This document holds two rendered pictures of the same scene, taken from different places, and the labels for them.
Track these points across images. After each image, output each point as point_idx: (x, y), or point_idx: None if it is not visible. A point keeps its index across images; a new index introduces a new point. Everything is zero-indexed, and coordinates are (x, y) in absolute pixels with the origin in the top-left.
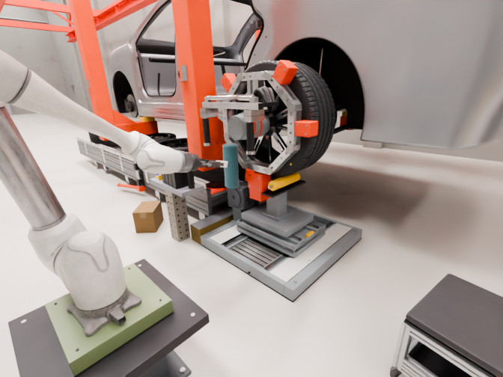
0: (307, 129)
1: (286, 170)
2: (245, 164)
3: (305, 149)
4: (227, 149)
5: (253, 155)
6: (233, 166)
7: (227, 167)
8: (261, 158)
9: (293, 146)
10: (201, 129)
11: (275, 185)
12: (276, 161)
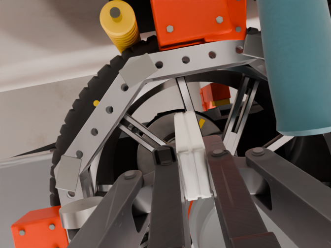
0: (21, 247)
1: (109, 79)
2: (250, 50)
3: (58, 160)
4: (309, 120)
5: (251, 76)
6: (273, 46)
7: (174, 116)
8: (221, 72)
9: (56, 183)
10: None
11: (103, 25)
12: (113, 111)
